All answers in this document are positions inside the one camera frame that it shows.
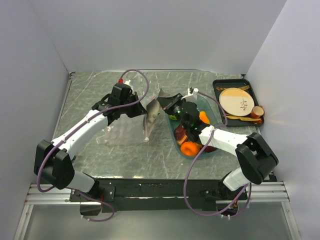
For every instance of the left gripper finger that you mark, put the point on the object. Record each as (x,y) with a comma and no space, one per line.
(135,98)
(136,110)

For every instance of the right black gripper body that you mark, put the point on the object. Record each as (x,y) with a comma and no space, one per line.
(177,112)

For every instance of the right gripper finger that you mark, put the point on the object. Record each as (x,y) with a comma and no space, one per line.
(173,107)
(167,102)

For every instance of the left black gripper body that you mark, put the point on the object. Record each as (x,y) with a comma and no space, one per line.
(130,100)

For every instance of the grey toy fish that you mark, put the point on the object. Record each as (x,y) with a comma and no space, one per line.
(153,109)

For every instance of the clear zip top bag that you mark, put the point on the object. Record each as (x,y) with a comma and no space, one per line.
(125,130)

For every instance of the sliced ham piece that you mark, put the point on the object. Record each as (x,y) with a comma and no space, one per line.
(180,135)

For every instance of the orange tangerine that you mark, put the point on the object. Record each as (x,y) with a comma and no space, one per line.
(189,148)

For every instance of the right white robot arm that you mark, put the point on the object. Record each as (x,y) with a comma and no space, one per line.
(255,157)

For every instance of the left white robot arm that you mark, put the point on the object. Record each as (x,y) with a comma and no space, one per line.
(53,159)

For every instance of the green apple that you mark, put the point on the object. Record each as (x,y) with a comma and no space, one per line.
(172,117)

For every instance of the orange mango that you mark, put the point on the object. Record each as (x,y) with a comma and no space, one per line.
(204,118)

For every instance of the wooden spoon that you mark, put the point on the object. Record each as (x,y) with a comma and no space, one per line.
(231,115)

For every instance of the red apple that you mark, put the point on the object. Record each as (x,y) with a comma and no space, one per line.
(209,149)

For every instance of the cream and orange plate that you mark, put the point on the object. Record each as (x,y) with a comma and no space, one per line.
(237,102)

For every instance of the black serving tray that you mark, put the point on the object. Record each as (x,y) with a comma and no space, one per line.
(235,83)

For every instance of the wooden fork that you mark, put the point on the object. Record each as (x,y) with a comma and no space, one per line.
(246,87)

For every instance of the small brown ceramic cup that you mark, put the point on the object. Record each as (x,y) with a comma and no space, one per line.
(257,112)

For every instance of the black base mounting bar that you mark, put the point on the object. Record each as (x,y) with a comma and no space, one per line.
(119,194)

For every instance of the aluminium rail frame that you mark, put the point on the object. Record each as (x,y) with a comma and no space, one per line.
(263,193)

